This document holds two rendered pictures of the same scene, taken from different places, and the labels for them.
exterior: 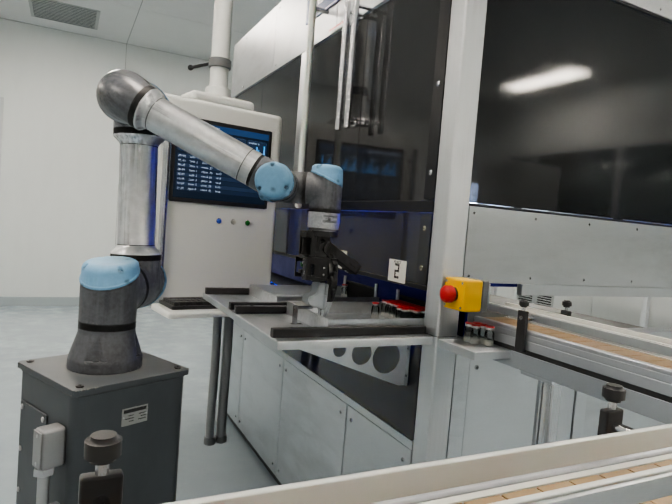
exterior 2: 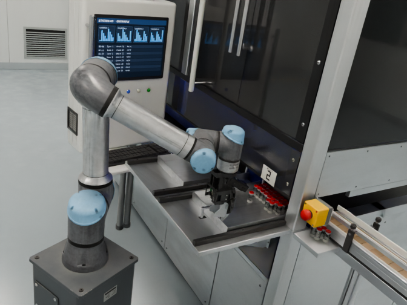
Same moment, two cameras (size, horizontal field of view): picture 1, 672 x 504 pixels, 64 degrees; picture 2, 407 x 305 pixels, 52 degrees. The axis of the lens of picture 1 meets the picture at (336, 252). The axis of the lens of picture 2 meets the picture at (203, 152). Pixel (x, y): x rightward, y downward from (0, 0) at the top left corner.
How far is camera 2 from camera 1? 0.66 m
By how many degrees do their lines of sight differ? 22
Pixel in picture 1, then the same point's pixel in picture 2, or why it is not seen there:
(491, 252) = (335, 177)
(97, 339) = (83, 252)
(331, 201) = (235, 155)
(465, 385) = (305, 252)
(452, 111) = (327, 92)
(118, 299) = (95, 229)
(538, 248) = (365, 167)
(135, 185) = (96, 139)
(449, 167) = (318, 130)
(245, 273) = not seen: hidden behind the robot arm
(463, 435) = (299, 276)
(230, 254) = not seen: hidden behind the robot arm
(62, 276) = not seen: outside the picture
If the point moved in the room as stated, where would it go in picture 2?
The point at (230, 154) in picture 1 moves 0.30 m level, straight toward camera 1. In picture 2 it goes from (174, 143) to (199, 196)
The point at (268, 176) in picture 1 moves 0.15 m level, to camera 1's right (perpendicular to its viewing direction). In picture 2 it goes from (201, 161) to (251, 167)
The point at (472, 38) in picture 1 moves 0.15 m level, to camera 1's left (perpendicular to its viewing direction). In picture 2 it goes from (351, 40) to (304, 33)
